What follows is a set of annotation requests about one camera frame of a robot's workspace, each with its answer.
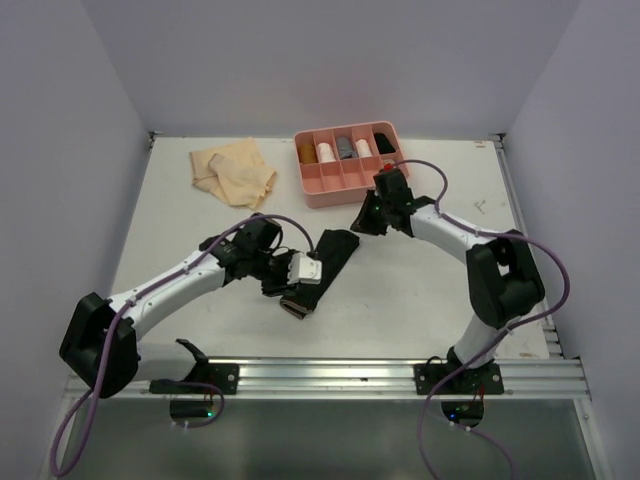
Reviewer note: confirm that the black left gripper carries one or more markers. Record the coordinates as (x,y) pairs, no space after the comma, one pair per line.
(275,287)

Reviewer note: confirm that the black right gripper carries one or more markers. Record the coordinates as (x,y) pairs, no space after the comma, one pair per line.
(363,222)

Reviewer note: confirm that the black underwear orange trim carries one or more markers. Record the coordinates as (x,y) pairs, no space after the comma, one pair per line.
(333,250)

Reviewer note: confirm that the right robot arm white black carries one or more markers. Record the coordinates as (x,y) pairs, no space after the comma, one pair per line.
(503,280)

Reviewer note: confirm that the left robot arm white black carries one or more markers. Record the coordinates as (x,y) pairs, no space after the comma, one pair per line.
(103,344)

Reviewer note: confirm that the grey rolled underwear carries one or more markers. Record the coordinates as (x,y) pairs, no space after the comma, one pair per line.
(345,148)

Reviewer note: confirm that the black rolled underwear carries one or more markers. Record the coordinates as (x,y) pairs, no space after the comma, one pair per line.
(385,144)

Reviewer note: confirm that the beige underwear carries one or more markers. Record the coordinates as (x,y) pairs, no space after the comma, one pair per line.
(235,173)

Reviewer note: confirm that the brown rolled underwear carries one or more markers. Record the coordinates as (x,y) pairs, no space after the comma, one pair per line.
(307,154)

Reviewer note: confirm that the pink divided organizer tray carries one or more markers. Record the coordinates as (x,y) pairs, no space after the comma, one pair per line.
(343,181)

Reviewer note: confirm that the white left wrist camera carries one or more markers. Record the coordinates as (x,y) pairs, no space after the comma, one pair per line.
(304,269)

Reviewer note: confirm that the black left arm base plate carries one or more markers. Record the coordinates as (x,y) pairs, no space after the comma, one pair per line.
(190,371)

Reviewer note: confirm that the aluminium table frame rail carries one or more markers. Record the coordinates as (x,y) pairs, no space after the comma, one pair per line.
(396,303)

